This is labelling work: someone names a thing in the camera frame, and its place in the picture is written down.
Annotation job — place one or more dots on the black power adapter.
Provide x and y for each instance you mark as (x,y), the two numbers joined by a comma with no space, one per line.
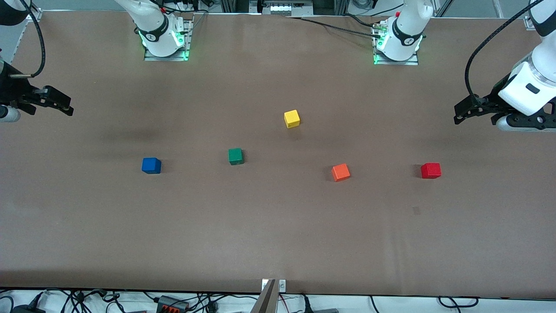
(26,309)

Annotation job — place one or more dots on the hub with orange connectors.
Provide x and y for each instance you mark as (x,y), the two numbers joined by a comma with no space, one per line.
(167,301)

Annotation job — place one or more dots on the red wooden block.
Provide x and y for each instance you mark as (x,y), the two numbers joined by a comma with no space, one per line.
(431,171)

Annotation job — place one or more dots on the grey terminal rail device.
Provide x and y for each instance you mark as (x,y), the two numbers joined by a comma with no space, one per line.
(282,8)

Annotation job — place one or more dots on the yellow wooden block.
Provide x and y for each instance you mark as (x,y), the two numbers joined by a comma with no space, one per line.
(292,118)

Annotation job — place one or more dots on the black left camera mount plate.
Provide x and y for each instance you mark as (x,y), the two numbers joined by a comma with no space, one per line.
(532,119)

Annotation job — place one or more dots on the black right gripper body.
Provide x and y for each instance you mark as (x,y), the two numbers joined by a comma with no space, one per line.
(13,90)

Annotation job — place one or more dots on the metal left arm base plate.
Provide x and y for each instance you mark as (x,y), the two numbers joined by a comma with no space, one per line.
(412,63)

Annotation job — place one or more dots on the grey metal camera pole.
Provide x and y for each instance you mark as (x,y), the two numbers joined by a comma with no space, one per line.
(266,302)

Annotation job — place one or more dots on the green wooden block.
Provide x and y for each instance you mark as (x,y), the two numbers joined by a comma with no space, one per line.
(235,156)

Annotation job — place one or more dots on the blue wooden block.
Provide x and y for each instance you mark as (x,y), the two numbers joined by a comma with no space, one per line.
(151,165)

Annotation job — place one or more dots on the white mounting plate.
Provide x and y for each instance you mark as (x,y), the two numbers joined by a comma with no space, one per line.
(282,285)

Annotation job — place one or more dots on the aluminium frame post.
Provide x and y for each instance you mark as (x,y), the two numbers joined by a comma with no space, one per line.
(34,15)
(528,22)

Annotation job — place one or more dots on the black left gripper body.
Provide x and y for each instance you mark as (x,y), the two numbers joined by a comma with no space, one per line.
(496,99)

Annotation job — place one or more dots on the orange wooden block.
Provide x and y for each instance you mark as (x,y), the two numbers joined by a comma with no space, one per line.
(341,172)

